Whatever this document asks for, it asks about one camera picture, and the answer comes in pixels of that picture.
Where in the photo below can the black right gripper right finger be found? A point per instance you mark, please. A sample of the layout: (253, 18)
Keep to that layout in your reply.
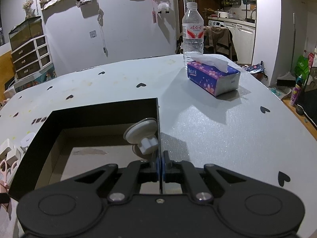
(185, 174)

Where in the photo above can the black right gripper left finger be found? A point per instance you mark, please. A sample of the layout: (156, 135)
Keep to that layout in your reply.
(133, 176)

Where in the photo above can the black cardboard box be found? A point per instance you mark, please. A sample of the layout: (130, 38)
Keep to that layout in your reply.
(73, 141)

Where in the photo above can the white suction cup knob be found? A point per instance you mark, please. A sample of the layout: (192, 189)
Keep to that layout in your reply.
(143, 136)

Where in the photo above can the purple tissue pack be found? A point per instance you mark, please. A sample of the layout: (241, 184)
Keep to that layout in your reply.
(216, 76)

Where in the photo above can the white round hook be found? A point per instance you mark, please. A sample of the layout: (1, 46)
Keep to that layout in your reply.
(26, 141)

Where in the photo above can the white plug adapter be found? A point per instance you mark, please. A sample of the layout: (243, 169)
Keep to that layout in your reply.
(10, 153)

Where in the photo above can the brown jacket on chair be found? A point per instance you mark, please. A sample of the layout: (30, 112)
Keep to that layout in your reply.
(219, 40)

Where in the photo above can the purple spray can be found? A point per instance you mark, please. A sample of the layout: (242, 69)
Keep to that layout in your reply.
(296, 90)

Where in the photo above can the clear plastic water bottle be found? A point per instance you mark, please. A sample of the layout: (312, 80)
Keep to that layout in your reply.
(192, 33)

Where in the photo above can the white drawer cabinet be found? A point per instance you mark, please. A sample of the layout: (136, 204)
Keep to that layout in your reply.
(31, 57)

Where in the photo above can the green plastic bag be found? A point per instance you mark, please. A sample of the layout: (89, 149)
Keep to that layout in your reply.
(302, 67)

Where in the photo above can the glass terrarium tank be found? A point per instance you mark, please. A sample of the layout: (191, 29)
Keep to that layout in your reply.
(24, 32)

